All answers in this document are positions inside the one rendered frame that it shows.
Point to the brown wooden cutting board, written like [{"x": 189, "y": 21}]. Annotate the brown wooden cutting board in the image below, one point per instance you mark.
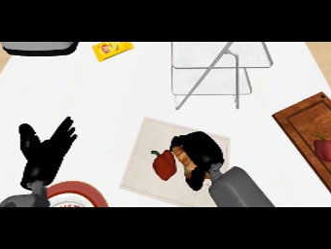
[{"x": 316, "y": 129}]

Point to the dark red bell pepper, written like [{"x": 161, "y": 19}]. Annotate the dark red bell pepper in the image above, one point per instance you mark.
[{"x": 328, "y": 150}]

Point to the golden brown croissant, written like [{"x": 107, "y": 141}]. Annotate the golden brown croissant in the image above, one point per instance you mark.
[{"x": 186, "y": 161}]

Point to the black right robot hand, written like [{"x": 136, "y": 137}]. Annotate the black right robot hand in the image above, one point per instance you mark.
[{"x": 203, "y": 149}]

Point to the yellow snack packet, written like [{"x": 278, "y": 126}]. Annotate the yellow snack packet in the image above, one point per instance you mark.
[{"x": 111, "y": 50}]

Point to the grey and black appliance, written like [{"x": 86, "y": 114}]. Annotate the grey and black appliance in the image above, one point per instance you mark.
[{"x": 39, "y": 48}]

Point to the beige placemat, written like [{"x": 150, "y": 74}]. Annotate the beige placemat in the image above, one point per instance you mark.
[{"x": 160, "y": 181}]

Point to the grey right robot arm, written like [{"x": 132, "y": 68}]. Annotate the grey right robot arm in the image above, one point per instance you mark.
[{"x": 237, "y": 188}]

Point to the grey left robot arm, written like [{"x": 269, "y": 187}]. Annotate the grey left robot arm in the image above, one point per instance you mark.
[{"x": 28, "y": 197}]

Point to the red rimmed white plate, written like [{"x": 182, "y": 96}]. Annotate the red rimmed white plate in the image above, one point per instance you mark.
[{"x": 83, "y": 194}]

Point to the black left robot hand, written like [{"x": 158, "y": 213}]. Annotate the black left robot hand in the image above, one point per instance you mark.
[{"x": 42, "y": 155}]

